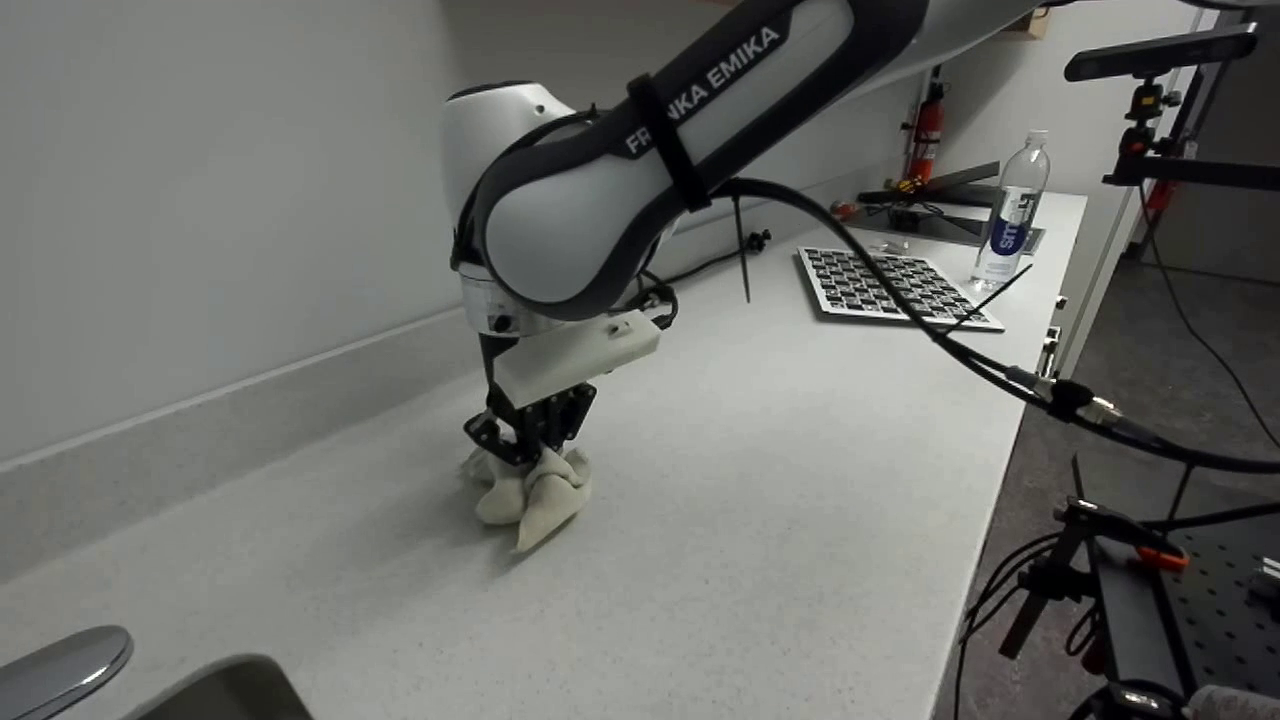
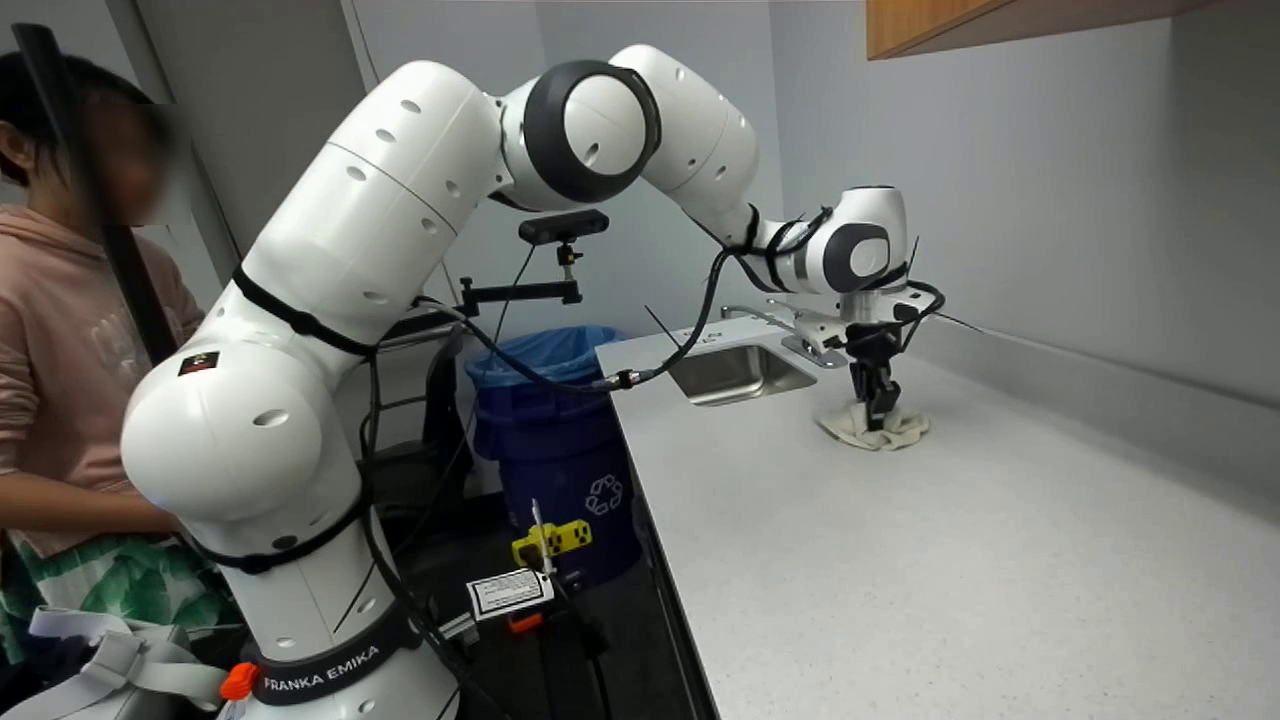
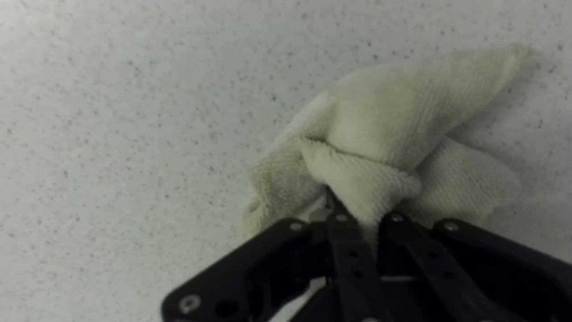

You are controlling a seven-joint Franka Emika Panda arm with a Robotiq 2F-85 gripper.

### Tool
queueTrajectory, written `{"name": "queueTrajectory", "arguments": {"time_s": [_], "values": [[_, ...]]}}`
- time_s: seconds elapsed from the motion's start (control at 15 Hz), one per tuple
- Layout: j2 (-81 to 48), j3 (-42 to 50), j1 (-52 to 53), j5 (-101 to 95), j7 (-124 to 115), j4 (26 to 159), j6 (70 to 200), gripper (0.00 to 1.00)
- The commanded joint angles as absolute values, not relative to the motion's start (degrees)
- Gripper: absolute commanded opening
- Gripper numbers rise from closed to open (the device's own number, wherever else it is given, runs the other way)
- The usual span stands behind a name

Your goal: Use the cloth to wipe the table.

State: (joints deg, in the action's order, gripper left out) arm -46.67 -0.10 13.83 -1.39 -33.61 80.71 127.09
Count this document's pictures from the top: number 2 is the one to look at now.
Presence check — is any black stereo camera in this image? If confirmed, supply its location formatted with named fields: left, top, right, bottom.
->
left=518, top=202, right=615, bottom=249

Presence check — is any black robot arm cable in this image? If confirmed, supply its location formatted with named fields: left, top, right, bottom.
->
left=436, top=201, right=954, bottom=400

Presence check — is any black slanted pole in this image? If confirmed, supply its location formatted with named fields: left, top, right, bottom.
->
left=10, top=20, right=180, bottom=369

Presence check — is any orange round knob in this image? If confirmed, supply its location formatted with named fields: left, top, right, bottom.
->
left=216, top=661, right=265, bottom=707

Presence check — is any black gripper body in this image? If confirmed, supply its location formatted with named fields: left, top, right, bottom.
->
left=846, top=320, right=911, bottom=385

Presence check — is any white fabric strap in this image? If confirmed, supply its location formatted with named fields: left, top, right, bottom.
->
left=22, top=603, right=232, bottom=720

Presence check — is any cream cleaning cloth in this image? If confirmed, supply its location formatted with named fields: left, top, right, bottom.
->
left=811, top=400, right=937, bottom=456

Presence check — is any blue recycling bin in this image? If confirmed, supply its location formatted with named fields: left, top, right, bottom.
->
left=461, top=324, right=650, bottom=590

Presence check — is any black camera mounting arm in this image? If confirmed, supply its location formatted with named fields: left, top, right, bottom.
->
left=385, top=239, right=591, bottom=357

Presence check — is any chrome faucet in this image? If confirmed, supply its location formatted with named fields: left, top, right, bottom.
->
left=726, top=300, right=856, bottom=371

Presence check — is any steel sink basin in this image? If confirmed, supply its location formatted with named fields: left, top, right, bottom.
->
left=659, top=340, right=820, bottom=408

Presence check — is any white printed label card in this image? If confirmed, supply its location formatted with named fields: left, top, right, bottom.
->
left=461, top=569, right=561, bottom=624

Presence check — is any green patterned fabric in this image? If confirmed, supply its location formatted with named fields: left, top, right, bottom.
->
left=0, top=532, right=250, bottom=676

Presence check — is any wooden wall cabinet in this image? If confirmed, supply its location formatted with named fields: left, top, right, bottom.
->
left=866, top=0, right=1198, bottom=65

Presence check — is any person in pink hoodie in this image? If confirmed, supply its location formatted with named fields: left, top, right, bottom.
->
left=0, top=48, right=216, bottom=563

